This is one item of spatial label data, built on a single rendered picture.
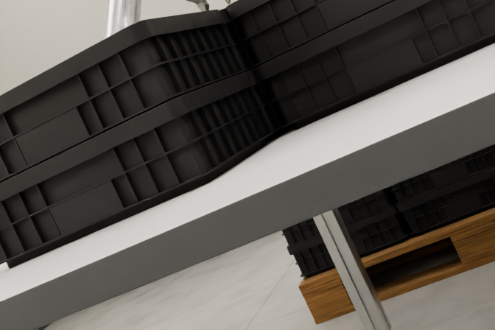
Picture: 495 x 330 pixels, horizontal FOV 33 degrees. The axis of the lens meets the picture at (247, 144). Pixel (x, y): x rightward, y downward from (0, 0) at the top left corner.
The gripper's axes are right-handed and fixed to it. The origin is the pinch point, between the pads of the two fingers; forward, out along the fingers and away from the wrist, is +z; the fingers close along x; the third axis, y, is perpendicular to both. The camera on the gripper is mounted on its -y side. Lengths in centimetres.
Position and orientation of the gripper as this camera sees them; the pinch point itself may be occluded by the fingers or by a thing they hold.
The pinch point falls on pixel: (217, 3)
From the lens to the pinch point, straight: 173.5
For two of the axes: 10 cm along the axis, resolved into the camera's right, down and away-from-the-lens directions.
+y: -4.9, 2.5, -8.3
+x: 7.7, -3.2, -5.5
